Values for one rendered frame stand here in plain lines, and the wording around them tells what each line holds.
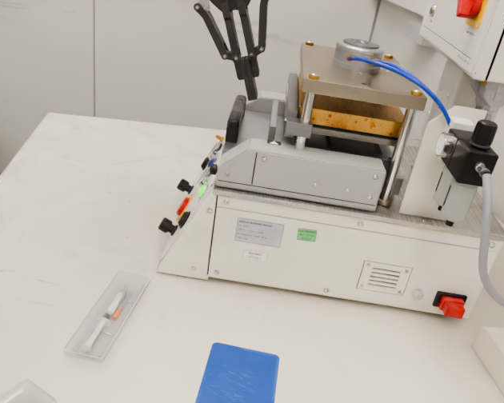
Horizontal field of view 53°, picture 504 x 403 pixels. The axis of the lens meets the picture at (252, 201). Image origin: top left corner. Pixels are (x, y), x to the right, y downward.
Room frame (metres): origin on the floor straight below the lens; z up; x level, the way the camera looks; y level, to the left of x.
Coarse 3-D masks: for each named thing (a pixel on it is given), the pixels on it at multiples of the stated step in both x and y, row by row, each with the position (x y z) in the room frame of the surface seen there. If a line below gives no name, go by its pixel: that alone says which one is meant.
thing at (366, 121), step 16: (304, 96) 0.81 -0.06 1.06; (320, 96) 0.83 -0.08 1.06; (320, 112) 0.76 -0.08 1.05; (336, 112) 0.76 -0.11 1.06; (352, 112) 0.77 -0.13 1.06; (368, 112) 0.78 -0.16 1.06; (384, 112) 0.80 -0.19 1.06; (400, 112) 0.81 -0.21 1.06; (320, 128) 0.76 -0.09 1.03; (336, 128) 0.76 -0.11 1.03; (352, 128) 0.76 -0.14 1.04; (368, 128) 0.76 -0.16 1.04; (384, 128) 0.76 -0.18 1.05; (384, 144) 0.76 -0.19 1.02
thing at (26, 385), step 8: (24, 384) 0.41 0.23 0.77; (32, 384) 0.41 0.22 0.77; (8, 392) 0.40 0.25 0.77; (16, 392) 0.40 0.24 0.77; (24, 392) 0.40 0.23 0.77; (32, 392) 0.40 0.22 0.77; (40, 392) 0.40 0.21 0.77; (0, 400) 0.38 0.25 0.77; (8, 400) 0.39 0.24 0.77; (16, 400) 0.39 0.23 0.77; (24, 400) 0.39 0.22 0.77; (32, 400) 0.39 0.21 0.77; (40, 400) 0.39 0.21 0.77; (48, 400) 0.39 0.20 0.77
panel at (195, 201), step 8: (216, 136) 0.98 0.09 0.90; (224, 136) 1.01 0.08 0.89; (208, 160) 0.97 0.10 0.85; (216, 160) 0.85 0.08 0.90; (200, 176) 0.95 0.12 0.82; (216, 176) 0.74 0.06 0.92; (192, 184) 1.00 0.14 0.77; (208, 184) 0.74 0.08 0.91; (192, 192) 0.91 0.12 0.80; (208, 192) 0.71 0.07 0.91; (192, 200) 0.83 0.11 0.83; (200, 200) 0.73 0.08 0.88; (192, 208) 0.76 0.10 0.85; (192, 216) 0.71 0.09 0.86; (176, 224) 0.82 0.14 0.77; (184, 224) 0.72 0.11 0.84; (176, 232) 0.75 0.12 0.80; (168, 240) 0.78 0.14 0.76; (168, 248) 0.72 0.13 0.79
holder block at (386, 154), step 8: (296, 136) 0.80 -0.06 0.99; (312, 136) 0.85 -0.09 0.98; (320, 136) 0.86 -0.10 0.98; (328, 136) 0.84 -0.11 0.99; (312, 144) 0.77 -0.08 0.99; (320, 144) 0.82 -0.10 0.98; (328, 144) 0.81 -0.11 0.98; (336, 144) 0.79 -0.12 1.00; (344, 144) 0.80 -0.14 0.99; (352, 144) 0.80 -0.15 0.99; (360, 144) 0.85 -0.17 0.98; (368, 144) 0.86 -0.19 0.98; (376, 144) 0.84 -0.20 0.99; (344, 152) 0.76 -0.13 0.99; (352, 152) 0.77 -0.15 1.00; (360, 152) 0.77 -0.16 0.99; (368, 152) 0.82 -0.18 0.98; (376, 152) 0.82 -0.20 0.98; (384, 152) 0.79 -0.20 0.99; (384, 160) 0.76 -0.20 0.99
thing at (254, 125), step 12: (276, 108) 0.88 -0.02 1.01; (252, 120) 0.91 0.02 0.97; (264, 120) 0.92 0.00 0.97; (276, 120) 0.82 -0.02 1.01; (240, 132) 0.84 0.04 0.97; (252, 132) 0.85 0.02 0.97; (264, 132) 0.86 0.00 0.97; (276, 132) 0.87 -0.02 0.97; (228, 144) 0.78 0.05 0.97; (384, 180) 0.75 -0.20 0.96; (396, 180) 0.75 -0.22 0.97; (396, 192) 0.75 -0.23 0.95
